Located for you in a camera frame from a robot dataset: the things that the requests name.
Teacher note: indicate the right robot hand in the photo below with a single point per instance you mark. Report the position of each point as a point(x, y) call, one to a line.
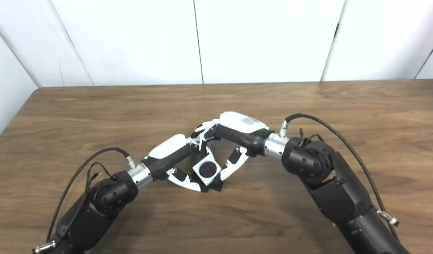
point(242, 125)

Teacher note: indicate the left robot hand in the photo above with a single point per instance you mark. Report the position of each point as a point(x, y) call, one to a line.
point(167, 148)

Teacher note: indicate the white square piece with hole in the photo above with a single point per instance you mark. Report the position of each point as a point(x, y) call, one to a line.
point(196, 171)

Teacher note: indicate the black peg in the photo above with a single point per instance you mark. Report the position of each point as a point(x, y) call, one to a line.
point(207, 169)

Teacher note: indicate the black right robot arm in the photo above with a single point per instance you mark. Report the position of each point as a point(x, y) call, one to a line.
point(343, 197)

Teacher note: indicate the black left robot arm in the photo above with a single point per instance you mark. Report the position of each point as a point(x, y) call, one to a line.
point(110, 197)

